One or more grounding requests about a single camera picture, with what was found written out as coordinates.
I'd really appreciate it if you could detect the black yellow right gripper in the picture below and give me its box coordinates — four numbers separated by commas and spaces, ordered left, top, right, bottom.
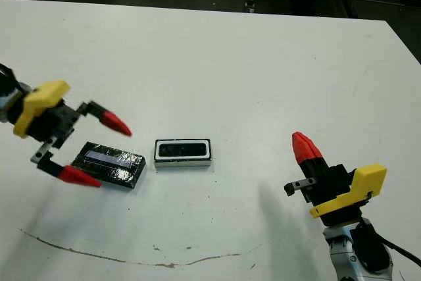
284, 131, 387, 226

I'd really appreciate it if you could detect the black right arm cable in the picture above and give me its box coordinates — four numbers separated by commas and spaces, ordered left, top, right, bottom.
377, 234, 421, 266

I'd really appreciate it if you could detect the black glossy box lid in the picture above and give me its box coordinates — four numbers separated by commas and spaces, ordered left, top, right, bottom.
72, 141, 147, 191

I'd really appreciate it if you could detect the white camera box base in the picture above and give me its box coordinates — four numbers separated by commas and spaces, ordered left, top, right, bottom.
153, 138, 212, 171

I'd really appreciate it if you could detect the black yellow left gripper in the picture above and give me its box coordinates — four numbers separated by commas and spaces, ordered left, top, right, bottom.
6, 80, 133, 189

